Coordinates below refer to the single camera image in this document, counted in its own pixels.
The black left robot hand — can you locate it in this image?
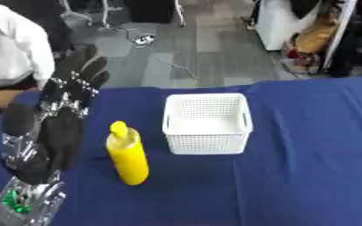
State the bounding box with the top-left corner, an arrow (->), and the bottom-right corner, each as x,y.
0,43 -> 112,185

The white cabinet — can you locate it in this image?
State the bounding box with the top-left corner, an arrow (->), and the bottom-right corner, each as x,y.
253,0 -> 359,51

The yellow squeeze bottle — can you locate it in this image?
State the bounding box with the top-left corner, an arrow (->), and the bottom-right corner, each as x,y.
105,120 -> 150,186

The yellow and red bag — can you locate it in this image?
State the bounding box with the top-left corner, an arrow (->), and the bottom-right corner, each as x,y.
283,11 -> 343,74

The white plastic basket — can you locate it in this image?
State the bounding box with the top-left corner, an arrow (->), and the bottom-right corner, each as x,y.
161,93 -> 255,155

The chair base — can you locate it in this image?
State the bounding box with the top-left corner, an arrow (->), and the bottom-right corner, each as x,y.
58,0 -> 189,32

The person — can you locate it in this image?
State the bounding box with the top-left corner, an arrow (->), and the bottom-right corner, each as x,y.
0,0 -> 57,111

